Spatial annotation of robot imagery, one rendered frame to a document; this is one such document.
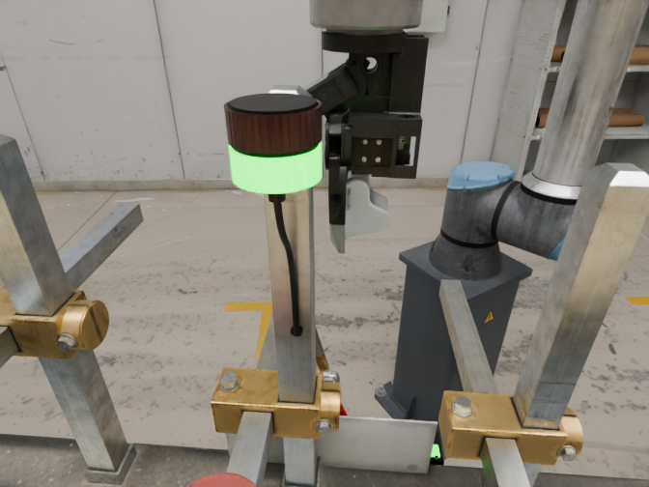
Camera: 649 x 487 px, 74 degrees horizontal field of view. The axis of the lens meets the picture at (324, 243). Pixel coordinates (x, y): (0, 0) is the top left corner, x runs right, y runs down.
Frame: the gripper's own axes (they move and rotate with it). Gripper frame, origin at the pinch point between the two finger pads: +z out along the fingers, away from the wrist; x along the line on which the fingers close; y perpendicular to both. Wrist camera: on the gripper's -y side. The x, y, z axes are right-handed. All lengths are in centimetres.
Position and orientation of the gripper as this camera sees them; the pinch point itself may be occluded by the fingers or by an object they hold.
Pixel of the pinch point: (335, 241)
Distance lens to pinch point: 45.5
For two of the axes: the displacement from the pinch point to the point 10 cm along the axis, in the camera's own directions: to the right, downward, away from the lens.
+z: 0.0, 8.6, 5.0
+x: 0.8, -5.0, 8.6
